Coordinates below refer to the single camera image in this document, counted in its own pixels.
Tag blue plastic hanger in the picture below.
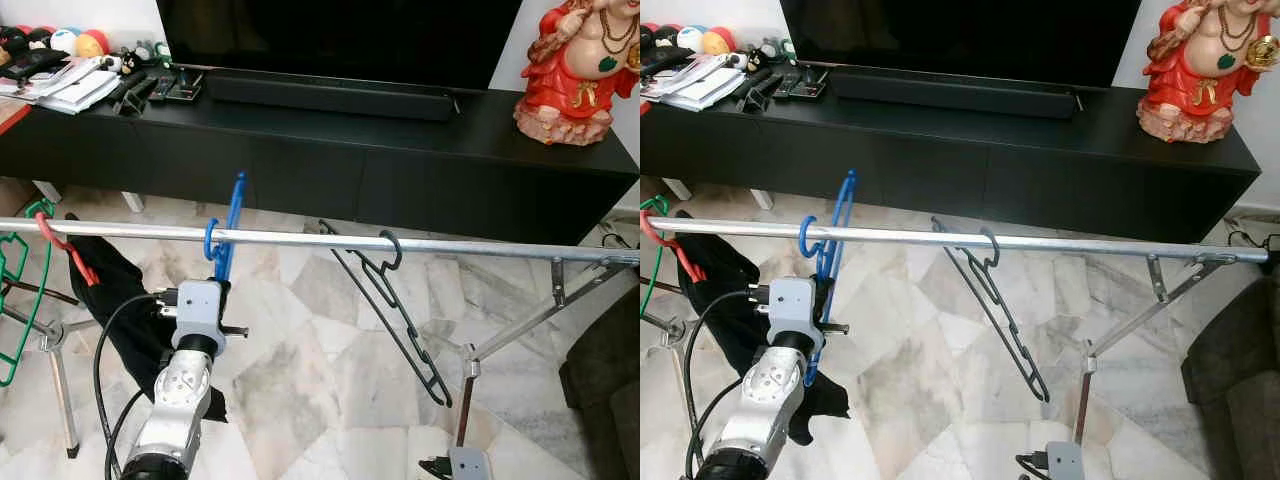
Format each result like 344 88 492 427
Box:
203 172 248 286
797 168 859 389

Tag black television cabinet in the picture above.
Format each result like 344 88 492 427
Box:
0 70 641 246
640 70 1261 246

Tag brown fabric sofa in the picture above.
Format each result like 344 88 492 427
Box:
1182 275 1280 480
558 290 641 480

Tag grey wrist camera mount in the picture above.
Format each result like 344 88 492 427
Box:
172 280 249 353
768 278 849 351
1045 440 1089 480
448 447 491 480

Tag silver metal clothes rack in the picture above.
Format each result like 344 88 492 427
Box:
0 215 641 459
640 215 1273 446

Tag black electronic device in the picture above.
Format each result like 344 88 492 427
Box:
150 65 206 103
775 65 831 101

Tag black shirt with green logo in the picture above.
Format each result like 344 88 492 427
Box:
65 212 229 423
675 210 851 446

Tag red hanger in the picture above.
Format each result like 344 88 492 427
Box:
35 210 101 288
640 208 706 284

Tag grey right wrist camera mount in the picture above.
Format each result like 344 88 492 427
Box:
448 447 491 480
1045 440 1089 480

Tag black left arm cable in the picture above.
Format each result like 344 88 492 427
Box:
683 288 776 480
93 288 179 480

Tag small black tripod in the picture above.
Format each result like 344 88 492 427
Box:
110 75 161 116
735 72 786 113

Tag black television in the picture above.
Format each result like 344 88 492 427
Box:
780 0 1143 89
155 0 526 91

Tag stack of white papers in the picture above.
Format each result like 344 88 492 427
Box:
640 55 746 113
0 55 123 116

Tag black soundbar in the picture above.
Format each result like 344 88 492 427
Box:
828 68 1081 121
205 70 456 123

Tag red laughing Buddha statue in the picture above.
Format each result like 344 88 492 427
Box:
1137 0 1280 144
513 0 641 148

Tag black hanger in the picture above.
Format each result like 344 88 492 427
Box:
930 215 1051 403
318 220 454 409

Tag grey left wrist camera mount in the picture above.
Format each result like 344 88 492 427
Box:
172 280 249 353
768 278 849 351

